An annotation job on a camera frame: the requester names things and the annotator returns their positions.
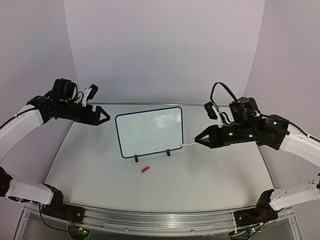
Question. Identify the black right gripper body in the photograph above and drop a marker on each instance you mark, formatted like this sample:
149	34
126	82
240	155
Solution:
213	137

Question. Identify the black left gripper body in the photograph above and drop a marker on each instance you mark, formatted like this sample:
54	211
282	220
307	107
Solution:
85	118

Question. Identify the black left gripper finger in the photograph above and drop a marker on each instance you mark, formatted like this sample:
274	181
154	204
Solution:
100	112
100	118

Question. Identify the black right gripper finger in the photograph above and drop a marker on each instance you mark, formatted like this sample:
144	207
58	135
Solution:
207	142
205	135

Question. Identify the white marker pen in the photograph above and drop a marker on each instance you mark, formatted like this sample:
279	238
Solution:
187	144

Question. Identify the red marker cap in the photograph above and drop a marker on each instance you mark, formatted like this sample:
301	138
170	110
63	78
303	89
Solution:
145	169

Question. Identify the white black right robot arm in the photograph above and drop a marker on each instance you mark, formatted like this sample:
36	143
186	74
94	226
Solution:
234	176

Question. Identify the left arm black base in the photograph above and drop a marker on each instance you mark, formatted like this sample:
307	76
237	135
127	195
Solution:
60	210

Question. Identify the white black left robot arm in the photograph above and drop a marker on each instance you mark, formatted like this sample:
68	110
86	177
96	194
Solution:
64	101

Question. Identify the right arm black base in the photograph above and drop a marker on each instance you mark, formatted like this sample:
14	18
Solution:
261	213

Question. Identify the right black whiteboard foot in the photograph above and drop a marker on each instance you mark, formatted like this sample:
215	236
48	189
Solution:
168	152

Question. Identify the black whiteboard foot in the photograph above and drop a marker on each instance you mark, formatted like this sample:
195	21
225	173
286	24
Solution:
168	152
136	158

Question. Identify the blue-framed whiteboard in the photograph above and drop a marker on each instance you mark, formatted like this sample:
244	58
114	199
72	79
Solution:
150	132

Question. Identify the left black whiteboard foot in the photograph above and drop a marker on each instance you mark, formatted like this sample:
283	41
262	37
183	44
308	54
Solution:
136	158

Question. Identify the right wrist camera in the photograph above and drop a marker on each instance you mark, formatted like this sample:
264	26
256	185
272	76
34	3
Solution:
213	113

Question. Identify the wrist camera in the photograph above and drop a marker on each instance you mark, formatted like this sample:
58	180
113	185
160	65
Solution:
213	113
88	94

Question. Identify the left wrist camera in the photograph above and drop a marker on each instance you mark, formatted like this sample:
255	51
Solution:
88	94

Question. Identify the aluminium front rail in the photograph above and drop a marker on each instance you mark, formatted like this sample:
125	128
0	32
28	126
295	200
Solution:
159	224

